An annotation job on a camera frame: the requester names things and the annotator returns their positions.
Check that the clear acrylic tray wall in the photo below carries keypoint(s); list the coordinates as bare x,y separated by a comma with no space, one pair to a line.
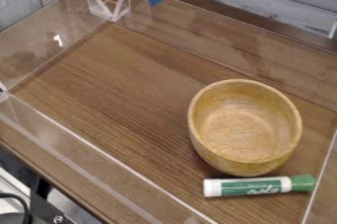
97,76

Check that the green white dry-erase marker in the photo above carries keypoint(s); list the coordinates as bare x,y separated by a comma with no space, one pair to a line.
253,186

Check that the black metal table frame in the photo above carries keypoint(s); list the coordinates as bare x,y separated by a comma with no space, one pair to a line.
42,212

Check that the brown wooden bowl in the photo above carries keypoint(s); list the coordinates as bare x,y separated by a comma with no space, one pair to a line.
244,127

